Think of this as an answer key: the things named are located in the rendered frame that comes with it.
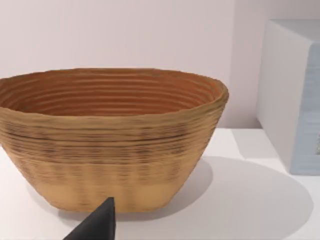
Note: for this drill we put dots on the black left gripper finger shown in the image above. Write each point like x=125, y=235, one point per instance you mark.
x=101, y=222

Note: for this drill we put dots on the woven brown basket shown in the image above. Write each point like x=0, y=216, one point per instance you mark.
x=112, y=150

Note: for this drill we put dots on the pale microwave oven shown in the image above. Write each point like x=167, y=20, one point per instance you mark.
x=287, y=100

